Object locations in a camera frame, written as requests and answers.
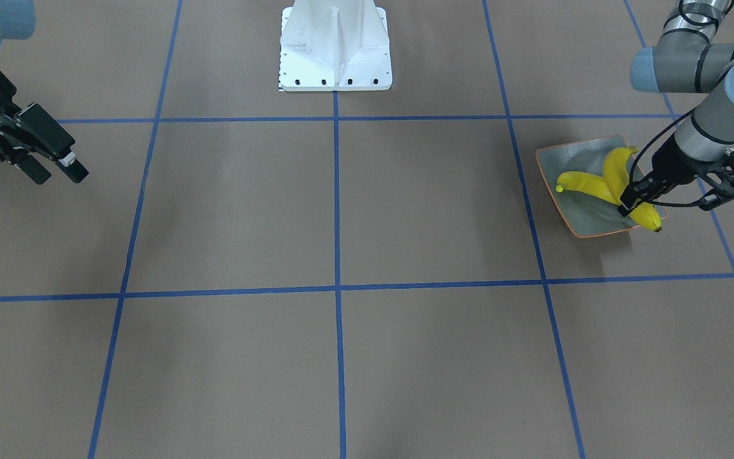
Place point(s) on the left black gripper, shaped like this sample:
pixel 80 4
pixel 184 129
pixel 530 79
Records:
pixel 671 164

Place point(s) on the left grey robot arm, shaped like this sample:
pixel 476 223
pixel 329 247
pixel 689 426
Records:
pixel 685 60

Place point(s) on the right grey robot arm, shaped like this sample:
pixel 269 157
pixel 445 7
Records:
pixel 18 20

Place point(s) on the grey square plate orange rim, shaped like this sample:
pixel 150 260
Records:
pixel 586 216

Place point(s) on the brown paper table mat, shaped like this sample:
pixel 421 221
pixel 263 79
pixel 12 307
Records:
pixel 254 273

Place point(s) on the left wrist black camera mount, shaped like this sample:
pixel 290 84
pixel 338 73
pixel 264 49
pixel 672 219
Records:
pixel 719 175

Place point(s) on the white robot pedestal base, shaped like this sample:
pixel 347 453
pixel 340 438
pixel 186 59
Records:
pixel 334 46

